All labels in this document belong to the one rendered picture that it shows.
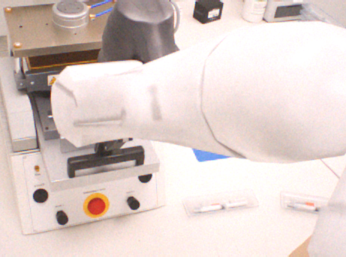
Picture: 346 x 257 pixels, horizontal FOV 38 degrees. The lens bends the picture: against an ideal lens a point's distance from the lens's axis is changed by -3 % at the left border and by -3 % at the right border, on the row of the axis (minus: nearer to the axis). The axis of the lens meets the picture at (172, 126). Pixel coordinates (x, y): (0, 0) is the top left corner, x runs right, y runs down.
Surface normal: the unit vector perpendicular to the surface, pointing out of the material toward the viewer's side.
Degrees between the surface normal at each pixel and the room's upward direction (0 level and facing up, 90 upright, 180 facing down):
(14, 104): 0
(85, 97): 83
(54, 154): 0
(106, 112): 88
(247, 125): 97
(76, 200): 65
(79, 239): 0
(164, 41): 48
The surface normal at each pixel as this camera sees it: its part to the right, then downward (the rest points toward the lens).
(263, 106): -0.75, 0.35
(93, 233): 0.13, -0.74
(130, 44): -0.49, 0.69
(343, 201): -0.85, -0.51
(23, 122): 0.33, -0.15
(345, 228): -0.80, -0.37
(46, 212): 0.38, 0.27
